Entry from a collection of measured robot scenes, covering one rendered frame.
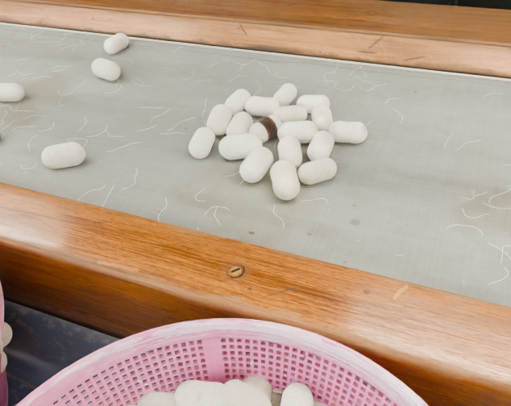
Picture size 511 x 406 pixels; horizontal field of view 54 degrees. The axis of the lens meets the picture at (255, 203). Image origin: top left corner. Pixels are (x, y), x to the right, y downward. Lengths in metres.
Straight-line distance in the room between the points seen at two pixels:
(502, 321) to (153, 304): 0.21
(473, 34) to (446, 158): 0.19
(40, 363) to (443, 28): 0.51
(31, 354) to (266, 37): 0.41
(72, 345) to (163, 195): 0.14
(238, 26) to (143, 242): 0.35
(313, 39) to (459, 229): 0.30
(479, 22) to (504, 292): 0.35
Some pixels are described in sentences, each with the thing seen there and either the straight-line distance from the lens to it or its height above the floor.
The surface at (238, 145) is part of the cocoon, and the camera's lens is 0.43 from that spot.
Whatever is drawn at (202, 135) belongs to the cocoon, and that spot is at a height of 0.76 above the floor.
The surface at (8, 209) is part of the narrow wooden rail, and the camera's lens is 0.42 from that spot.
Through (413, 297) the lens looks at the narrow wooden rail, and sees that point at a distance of 0.31.
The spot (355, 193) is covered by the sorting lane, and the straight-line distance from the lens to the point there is 0.41.
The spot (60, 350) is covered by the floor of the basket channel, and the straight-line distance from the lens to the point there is 0.43.
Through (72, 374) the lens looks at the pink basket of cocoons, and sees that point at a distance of 0.30.
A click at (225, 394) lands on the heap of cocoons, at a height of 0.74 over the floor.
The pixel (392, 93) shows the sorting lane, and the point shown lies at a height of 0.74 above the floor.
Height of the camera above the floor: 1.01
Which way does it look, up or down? 43 degrees down
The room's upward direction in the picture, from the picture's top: 6 degrees counter-clockwise
